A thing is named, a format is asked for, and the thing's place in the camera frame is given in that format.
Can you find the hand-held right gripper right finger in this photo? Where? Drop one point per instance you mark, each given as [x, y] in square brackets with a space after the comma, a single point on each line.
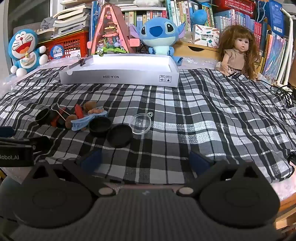
[198, 161]

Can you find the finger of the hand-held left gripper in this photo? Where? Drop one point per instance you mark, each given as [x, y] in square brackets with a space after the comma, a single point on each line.
[39, 144]
[6, 131]

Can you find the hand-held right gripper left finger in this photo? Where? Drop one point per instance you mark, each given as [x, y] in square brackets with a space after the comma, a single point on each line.
[91, 160]

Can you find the red plastic piece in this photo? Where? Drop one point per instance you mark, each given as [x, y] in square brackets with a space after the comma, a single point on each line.
[55, 121]
[79, 111]

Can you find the brown walnut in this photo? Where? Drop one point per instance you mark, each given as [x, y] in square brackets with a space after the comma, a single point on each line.
[70, 121]
[90, 106]

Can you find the blue plastic clip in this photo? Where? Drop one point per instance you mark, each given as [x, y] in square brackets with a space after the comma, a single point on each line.
[81, 122]

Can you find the black binder clip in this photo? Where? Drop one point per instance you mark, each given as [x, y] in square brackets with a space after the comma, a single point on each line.
[60, 110]
[82, 61]

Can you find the clear plastic half ball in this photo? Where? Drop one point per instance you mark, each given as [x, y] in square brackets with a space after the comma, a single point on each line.
[141, 124]

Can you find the white cardboard box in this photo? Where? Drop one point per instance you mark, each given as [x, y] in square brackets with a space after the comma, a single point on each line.
[129, 66]

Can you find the black white plaid blanket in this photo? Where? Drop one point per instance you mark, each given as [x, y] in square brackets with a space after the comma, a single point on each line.
[185, 115]

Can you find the blue cat plush toy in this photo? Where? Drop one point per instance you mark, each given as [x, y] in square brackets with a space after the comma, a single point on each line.
[23, 48]

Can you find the red plastic basket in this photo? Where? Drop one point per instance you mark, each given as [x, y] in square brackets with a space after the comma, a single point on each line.
[69, 45]
[233, 7]

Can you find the wooden drawer box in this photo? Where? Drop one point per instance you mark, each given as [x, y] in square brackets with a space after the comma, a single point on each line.
[185, 49]

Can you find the grey cloth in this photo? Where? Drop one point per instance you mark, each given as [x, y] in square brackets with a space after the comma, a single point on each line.
[47, 23]

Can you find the long haired baby doll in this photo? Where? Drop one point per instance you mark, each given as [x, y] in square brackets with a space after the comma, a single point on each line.
[240, 46]

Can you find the white printer carton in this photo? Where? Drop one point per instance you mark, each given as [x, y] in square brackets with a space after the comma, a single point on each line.
[204, 34]

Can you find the stack of white books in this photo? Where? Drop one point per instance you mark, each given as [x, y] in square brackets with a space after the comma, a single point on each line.
[71, 20]

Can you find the pink triangular diorama house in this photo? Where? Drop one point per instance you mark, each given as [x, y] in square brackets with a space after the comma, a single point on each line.
[121, 30]

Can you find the blue alien plush toy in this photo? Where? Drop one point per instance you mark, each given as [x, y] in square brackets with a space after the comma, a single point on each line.
[157, 32]

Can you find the blue white plush toy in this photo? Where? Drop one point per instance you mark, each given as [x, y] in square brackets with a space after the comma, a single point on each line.
[200, 16]

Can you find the white plastic pipe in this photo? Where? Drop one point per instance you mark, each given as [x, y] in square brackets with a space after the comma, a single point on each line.
[289, 46]

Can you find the row of colourful books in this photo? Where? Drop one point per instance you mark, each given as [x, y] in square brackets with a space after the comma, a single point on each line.
[180, 9]

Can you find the blue flat package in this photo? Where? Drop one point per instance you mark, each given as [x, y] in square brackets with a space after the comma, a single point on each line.
[274, 16]

